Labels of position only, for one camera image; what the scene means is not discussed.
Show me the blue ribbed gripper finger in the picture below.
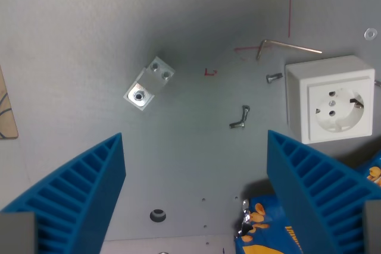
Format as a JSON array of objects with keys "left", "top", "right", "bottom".
[
  {"left": 0, "top": 132, "right": 127, "bottom": 254},
  {"left": 266, "top": 130, "right": 381, "bottom": 254}
]

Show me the blue snack bag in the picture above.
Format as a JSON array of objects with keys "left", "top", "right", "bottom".
[{"left": 233, "top": 150, "right": 381, "bottom": 254}]

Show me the metal allen key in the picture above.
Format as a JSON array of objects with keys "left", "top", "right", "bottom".
[{"left": 256, "top": 39, "right": 323, "bottom": 61}]

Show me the white electrical wall socket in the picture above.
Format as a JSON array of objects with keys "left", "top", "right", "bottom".
[{"left": 285, "top": 55, "right": 376, "bottom": 145}]

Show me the aluminium angle bracket block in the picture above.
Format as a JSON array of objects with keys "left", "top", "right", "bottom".
[{"left": 123, "top": 56, "right": 176, "bottom": 112}]

